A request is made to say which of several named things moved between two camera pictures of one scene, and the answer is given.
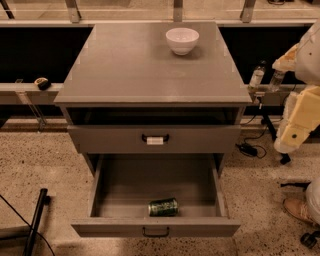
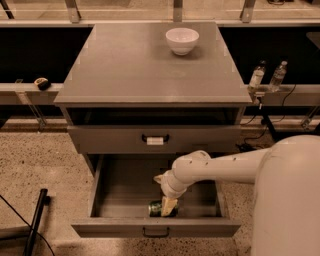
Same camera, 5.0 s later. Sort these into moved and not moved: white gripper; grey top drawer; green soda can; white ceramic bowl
Moved: white gripper
Not moved: white ceramic bowl; grey top drawer; green soda can
